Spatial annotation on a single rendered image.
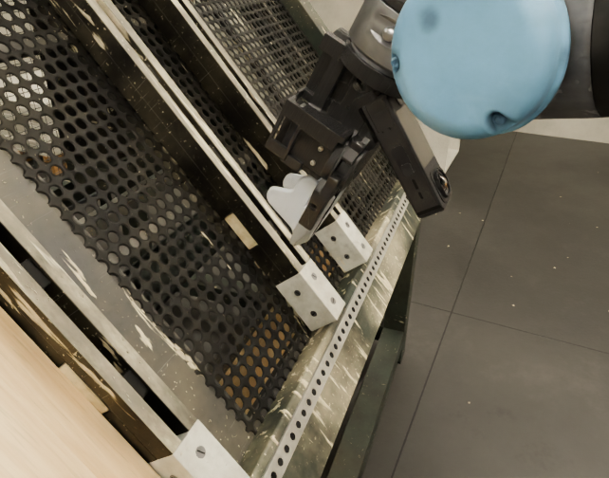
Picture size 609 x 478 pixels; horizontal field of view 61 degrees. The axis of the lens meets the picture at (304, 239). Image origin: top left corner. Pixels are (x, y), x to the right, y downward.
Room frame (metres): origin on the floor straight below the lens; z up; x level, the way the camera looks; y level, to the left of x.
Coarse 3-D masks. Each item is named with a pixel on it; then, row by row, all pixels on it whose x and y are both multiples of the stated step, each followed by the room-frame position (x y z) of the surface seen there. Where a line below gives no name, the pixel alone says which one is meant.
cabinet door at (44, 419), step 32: (0, 320) 0.49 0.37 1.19; (0, 352) 0.46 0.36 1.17; (32, 352) 0.48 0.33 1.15; (0, 384) 0.43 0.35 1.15; (32, 384) 0.45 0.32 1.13; (64, 384) 0.46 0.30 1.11; (0, 416) 0.40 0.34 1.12; (32, 416) 0.42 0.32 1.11; (64, 416) 0.43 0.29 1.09; (96, 416) 0.45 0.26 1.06; (0, 448) 0.38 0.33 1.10; (32, 448) 0.39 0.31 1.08; (64, 448) 0.41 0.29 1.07; (96, 448) 0.42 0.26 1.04; (128, 448) 0.44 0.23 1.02
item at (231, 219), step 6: (228, 216) 0.90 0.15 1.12; (234, 216) 0.89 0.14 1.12; (228, 222) 0.90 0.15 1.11; (234, 222) 0.89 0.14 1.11; (240, 222) 0.89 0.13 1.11; (234, 228) 0.89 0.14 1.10; (240, 228) 0.89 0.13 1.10; (240, 234) 0.89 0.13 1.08; (246, 234) 0.88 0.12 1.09; (246, 240) 0.88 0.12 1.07; (252, 240) 0.88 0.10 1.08; (246, 246) 0.89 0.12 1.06; (252, 246) 0.88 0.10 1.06
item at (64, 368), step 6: (60, 366) 0.49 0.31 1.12; (66, 366) 0.47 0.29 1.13; (66, 372) 0.47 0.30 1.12; (72, 372) 0.47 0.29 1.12; (72, 378) 0.47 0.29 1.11; (78, 378) 0.47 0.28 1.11; (78, 384) 0.47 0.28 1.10; (84, 384) 0.47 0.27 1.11; (84, 390) 0.47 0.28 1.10; (90, 390) 0.47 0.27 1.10; (90, 396) 0.46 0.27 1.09; (96, 396) 0.46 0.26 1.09; (90, 402) 0.46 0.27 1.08; (96, 402) 0.46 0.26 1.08; (96, 408) 0.46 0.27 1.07; (102, 408) 0.46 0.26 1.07
